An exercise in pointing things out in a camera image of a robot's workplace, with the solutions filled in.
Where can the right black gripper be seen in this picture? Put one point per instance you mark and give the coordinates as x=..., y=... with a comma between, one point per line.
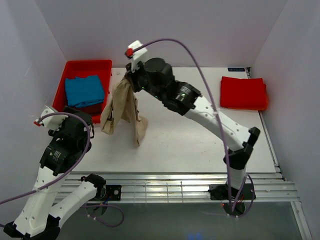
x=132, y=74

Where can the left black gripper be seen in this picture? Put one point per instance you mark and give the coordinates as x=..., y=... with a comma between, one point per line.
x=59, y=133

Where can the beige t shirt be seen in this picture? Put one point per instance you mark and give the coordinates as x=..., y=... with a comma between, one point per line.
x=123, y=105

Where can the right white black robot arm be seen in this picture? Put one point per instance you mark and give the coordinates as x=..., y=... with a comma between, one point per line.
x=189, y=102

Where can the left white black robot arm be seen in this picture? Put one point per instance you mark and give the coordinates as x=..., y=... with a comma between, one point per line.
x=40, y=219

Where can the red plastic bin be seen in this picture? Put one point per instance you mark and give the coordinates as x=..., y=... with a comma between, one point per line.
x=83, y=68

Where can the blue folded t shirt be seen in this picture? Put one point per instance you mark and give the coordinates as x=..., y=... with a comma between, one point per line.
x=84, y=91

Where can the blue label sticker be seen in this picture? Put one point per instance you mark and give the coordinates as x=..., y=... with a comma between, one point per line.
x=236, y=69

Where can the red folded t shirt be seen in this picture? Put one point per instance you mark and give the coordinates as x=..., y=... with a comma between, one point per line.
x=243, y=94

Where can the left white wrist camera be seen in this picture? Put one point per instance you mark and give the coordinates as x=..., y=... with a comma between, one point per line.
x=52, y=122

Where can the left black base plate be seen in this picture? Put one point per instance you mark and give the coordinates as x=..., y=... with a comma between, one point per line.
x=109, y=192

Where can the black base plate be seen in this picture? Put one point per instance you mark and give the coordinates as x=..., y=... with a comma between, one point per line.
x=220, y=192
x=109, y=192

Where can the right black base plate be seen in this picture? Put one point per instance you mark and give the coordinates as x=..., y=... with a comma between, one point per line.
x=220, y=192

